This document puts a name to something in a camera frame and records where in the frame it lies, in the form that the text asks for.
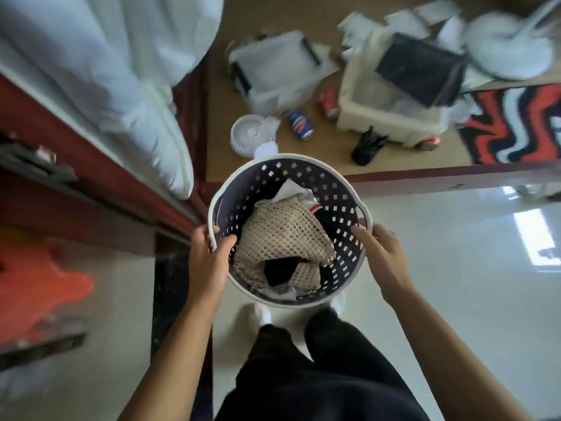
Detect person's left hand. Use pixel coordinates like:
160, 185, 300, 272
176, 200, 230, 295
188, 224, 238, 308

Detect person's right hand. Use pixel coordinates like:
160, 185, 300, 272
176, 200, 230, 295
352, 222, 415, 306

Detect white perforated laundry basket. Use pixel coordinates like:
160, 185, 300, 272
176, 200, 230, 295
207, 153, 373, 309

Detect person's right forearm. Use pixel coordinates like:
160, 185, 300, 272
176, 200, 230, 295
382, 282, 533, 421

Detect person's left forearm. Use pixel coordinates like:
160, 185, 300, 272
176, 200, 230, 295
117, 294, 220, 421

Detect beige mesh garment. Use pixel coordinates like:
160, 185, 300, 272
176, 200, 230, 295
233, 198, 337, 290

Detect black garment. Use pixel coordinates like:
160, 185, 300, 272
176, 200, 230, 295
263, 257, 309, 287

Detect person's white left shoe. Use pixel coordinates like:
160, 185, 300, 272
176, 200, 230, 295
247, 303, 272, 334

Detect white garment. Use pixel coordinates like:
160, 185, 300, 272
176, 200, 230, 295
254, 179, 323, 215

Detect black crumpled cloth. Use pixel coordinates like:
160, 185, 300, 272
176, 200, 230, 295
351, 126, 388, 166

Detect tan raised platform mat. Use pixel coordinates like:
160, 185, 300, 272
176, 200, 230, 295
205, 0, 561, 184

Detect small white round fan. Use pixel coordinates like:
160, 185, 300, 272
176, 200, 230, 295
230, 114, 279, 160

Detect blue drink can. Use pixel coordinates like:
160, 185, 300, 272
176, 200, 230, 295
288, 110, 314, 141

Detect cream plastic crate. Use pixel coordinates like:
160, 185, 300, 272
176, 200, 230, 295
336, 28, 465, 149

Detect red drink can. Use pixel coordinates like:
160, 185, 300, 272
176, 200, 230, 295
318, 87, 340, 122

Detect person's black trousers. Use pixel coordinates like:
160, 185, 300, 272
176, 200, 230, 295
215, 309, 432, 421

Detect black mesh bag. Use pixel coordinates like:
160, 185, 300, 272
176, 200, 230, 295
376, 33, 466, 108

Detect white plastic storage box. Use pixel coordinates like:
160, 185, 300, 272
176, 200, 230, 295
226, 31, 339, 117

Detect red black white rug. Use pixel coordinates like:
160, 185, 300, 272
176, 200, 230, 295
459, 83, 561, 165

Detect orange plastic object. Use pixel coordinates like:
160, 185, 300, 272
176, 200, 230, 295
0, 230, 95, 347

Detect white bedding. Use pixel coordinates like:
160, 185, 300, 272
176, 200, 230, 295
0, 0, 225, 201

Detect scattered white papers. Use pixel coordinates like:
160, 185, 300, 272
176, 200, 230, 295
337, 0, 467, 62

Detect white standing fan base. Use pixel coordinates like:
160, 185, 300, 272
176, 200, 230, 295
464, 0, 561, 81

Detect red wooden bed frame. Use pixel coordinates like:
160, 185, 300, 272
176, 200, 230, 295
0, 72, 211, 259

